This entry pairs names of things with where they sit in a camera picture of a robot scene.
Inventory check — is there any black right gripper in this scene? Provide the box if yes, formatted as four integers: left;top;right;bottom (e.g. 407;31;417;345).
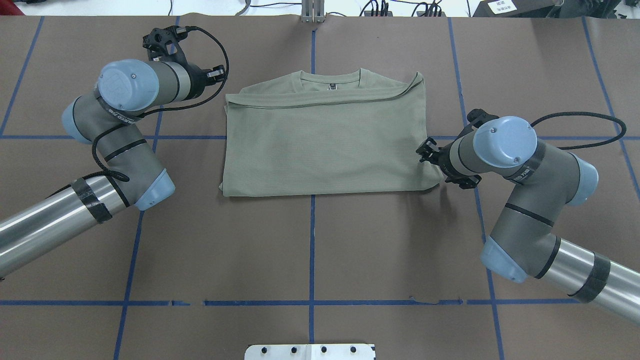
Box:
416;137;482;190

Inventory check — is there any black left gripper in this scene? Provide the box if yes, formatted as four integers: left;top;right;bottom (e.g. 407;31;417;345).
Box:
188;64;227;99

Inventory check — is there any olive green long-sleeve shirt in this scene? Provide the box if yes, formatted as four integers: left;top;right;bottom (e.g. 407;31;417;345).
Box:
219;68;443;198

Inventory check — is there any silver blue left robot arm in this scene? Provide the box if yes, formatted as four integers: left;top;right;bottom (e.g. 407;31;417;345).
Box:
1;58;229;278

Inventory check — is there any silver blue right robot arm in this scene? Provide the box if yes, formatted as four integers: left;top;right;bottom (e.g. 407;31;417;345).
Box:
416;109;640;325

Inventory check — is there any black box with label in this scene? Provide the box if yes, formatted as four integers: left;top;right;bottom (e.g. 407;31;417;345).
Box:
471;0;565;18

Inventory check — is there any brown paper table cover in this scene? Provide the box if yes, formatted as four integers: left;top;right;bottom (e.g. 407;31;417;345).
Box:
1;14;639;360

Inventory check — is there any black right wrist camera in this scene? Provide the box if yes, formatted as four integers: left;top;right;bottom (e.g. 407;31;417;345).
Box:
466;108;499;131

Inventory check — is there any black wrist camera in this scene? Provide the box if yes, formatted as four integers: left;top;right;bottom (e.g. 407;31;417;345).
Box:
142;25;188;65
466;108;499;131

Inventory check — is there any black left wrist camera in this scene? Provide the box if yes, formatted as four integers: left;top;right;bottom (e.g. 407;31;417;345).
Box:
142;25;188;65

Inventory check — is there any aluminium frame post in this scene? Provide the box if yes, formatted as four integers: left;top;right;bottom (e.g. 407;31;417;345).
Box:
300;0;326;24

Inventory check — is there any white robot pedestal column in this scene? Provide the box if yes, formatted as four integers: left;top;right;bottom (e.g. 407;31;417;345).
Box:
244;343;377;360

